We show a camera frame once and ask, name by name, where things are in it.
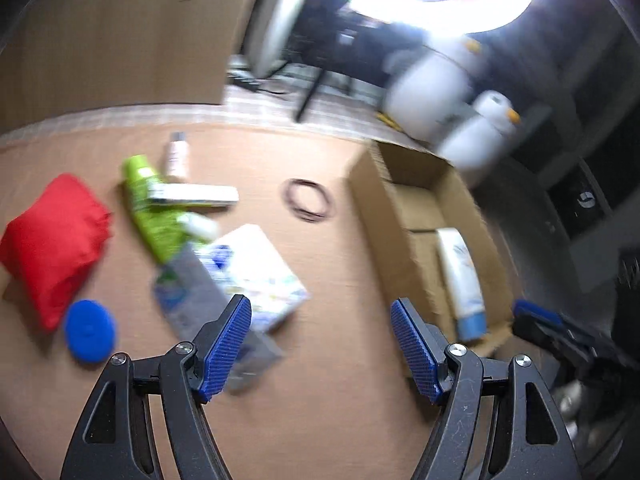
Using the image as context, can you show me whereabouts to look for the white blue lotion tube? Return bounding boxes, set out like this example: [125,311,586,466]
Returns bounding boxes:
[436,228,487,342]

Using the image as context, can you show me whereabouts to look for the blue round lid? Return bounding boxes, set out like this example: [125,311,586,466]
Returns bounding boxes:
[64,299,116,364]

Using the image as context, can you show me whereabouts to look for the plastic packaged card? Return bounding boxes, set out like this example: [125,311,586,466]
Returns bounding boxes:
[153,243,283,400]

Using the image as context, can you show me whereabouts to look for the red fabric pouch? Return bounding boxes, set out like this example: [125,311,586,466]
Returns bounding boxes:
[1,174,112,333]

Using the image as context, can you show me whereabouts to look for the green tube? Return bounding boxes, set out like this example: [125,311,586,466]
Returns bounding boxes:
[122,155,193,264]

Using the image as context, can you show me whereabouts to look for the white foam block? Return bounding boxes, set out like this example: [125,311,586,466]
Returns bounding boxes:
[177,211,220,243]

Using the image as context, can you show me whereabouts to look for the dark red hair ties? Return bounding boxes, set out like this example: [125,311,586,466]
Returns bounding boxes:
[283,178,335,224]

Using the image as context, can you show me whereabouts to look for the patterned slim box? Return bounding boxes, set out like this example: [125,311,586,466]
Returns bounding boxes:
[148,182,240,208]

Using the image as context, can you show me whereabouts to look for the white dotted tissue pack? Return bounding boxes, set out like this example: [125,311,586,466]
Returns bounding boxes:
[195,224,310,333]

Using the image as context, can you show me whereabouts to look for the cardboard box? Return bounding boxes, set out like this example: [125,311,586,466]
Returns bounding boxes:
[348,141,513,356]

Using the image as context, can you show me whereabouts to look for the small penguin plush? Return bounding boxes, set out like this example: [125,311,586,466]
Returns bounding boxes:
[435,90,521,188]

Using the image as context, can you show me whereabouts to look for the large penguin plush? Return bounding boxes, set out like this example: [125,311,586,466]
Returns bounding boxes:
[382,36,486,143]

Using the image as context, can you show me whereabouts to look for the small pink bottle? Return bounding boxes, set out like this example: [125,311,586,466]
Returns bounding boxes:
[165,131,190,182]

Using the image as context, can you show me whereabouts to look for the black tripod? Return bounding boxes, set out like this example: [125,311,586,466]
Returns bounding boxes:
[294,27,358,124]

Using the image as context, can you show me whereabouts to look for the black power strip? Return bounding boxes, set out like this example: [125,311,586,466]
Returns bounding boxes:
[228,73,262,92]

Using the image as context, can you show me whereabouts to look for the large wooden board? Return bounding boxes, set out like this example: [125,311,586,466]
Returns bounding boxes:
[1,0,255,131]

